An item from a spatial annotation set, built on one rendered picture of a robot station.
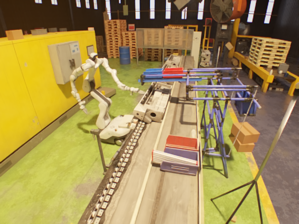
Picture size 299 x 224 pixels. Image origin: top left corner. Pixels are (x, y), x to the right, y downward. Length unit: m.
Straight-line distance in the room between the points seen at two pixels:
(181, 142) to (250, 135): 1.60
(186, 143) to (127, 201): 0.87
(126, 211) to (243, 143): 2.37
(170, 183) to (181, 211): 0.26
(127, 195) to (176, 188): 0.42
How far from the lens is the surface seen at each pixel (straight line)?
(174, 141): 1.85
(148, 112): 2.22
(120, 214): 1.40
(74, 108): 4.37
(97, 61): 2.87
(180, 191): 1.51
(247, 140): 3.21
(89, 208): 1.45
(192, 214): 1.42
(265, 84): 6.51
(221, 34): 8.72
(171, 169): 1.59
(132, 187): 1.52
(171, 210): 1.41
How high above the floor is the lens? 1.98
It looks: 29 degrees down
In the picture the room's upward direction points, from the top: straight up
